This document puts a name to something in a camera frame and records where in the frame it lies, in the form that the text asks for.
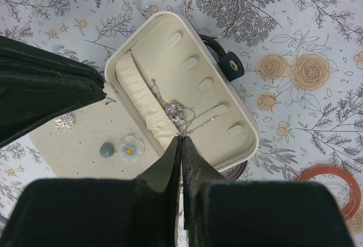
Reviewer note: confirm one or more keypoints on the orange-red bangle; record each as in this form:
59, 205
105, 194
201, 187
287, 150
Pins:
342, 185

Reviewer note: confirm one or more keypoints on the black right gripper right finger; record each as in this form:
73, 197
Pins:
219, 212

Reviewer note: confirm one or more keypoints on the floral table mat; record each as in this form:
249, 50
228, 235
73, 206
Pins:
301, 80

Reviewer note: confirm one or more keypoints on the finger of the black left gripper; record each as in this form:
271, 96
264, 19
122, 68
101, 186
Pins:
38, 86

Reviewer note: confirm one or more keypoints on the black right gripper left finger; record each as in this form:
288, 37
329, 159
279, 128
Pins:
100, 212

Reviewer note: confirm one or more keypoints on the dark purple bangle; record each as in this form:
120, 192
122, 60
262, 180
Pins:
234, 172

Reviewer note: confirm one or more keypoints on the green stone pendant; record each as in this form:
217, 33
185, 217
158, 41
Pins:
106, 150

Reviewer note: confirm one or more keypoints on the black bangle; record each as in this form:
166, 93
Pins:
214, 47

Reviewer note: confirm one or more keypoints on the cream and navy jewelry box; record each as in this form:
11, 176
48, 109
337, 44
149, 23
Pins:
161, 83

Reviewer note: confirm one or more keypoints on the blue flower earring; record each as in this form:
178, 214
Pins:
130, 149

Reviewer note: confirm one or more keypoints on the silver snowflake earring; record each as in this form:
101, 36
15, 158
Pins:
65, 122

